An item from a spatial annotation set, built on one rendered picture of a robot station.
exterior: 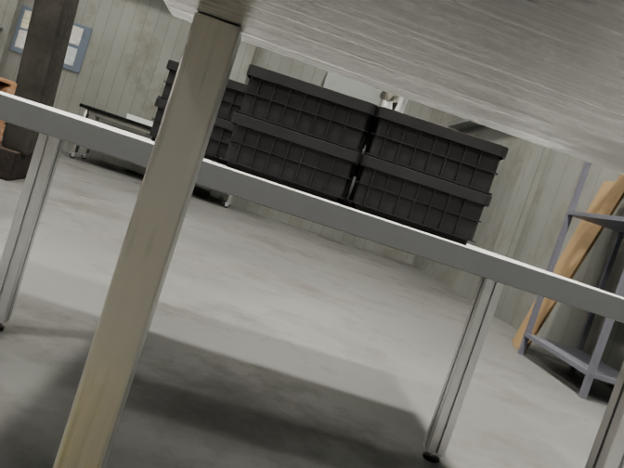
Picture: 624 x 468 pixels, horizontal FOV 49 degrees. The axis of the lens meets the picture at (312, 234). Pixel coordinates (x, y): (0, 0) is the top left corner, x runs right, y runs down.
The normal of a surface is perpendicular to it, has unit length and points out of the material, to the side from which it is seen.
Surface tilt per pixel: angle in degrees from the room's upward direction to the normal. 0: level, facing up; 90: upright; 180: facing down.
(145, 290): 90
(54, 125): 90
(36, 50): 102
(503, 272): 90
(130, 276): 90
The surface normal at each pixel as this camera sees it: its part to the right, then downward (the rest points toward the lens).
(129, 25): 0.06, 0.08
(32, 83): 0.09, 0.32
